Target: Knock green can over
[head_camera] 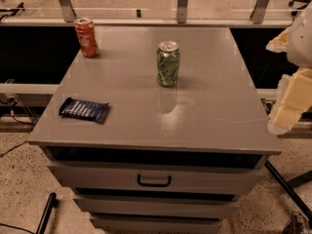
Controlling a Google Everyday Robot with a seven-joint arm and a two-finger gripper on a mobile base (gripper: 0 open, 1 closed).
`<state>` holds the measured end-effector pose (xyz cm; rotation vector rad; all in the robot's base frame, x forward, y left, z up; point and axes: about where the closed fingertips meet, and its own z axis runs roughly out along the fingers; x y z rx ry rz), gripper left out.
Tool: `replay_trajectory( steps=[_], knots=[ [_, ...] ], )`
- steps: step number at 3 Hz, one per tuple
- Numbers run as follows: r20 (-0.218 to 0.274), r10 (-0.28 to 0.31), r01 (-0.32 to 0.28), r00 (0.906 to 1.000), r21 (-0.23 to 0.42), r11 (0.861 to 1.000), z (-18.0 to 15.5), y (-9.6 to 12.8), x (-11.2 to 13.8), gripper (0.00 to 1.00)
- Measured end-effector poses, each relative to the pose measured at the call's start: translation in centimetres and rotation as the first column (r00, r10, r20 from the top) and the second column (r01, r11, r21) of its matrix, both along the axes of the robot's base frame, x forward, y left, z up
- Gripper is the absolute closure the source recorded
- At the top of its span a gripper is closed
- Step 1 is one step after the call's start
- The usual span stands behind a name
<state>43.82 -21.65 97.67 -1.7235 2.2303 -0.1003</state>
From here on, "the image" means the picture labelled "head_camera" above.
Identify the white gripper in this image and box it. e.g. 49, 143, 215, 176
266, 11, 312, 135

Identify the green soda can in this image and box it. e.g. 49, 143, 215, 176
157, 41, 180, 87

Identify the red cola can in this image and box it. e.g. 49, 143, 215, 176
75, 19, 99, 58

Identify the black metal stand leg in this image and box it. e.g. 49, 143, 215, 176
265, 161, 312, 228

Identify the grey drawer cabinet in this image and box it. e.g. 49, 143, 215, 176
29, 26, 281, 234

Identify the dark blue snack packet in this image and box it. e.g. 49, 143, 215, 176
58, 97, 109, 124

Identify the black bar bottom left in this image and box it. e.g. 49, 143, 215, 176
35, 192, 58, 234

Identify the right metal railing post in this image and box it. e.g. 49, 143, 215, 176
250, 0, 270, 24

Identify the metal railing post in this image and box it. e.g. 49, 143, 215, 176
176, 0, 188, 23
58, 0, 76, 22
250, 0, 270, 24

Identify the middle metal railing post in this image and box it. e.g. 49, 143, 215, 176
176, 0, 188, 23

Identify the black drawer handle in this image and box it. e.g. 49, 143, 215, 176
136, 175, 172, 188

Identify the left metal railing post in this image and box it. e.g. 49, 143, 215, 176
58, 0, 76, 22

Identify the black floor cable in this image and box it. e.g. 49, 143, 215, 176
0, 140, 29, 158

